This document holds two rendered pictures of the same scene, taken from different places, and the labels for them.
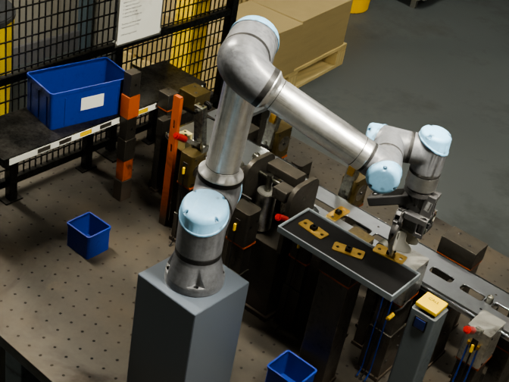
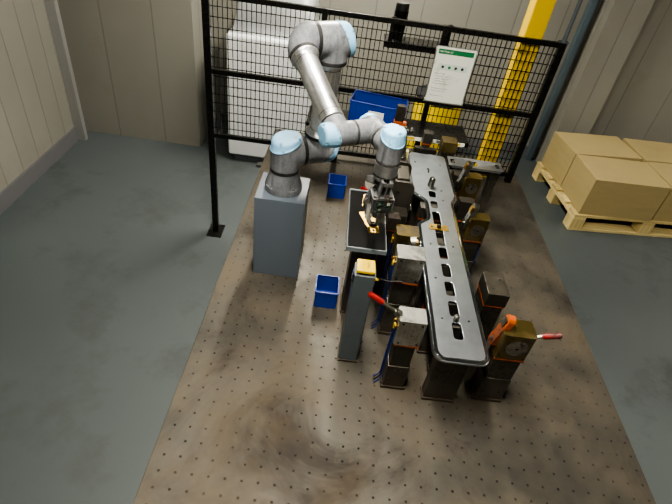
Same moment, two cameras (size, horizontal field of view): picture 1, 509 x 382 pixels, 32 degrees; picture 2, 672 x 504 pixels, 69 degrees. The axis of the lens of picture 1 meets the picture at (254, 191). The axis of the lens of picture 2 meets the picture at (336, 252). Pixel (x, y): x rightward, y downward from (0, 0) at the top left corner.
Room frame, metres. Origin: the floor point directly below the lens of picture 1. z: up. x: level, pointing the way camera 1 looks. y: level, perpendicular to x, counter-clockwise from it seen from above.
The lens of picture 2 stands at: (0.95, -1.38, 2.19)
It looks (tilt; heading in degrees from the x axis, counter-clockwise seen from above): 40 degrees down; 53
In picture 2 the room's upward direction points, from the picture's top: 9 degrees clockwise
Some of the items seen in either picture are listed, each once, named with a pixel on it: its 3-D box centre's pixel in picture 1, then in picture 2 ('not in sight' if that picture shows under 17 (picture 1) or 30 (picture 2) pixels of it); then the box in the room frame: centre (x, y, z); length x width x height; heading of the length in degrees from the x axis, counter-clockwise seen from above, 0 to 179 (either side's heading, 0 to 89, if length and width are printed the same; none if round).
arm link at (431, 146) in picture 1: (429, 151); (390, 144); (1.84, -0.38, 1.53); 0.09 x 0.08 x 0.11; 84
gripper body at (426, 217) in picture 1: (416, 208); (382, 191); (1.84, -0.39, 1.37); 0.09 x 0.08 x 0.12; 64
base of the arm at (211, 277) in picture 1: (196, 262); (284, 177); (1.75, 0.11, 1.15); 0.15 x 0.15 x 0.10
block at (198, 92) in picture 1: (189, 133); (441, 168); (2.83, 0.27, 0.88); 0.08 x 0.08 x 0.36; 56
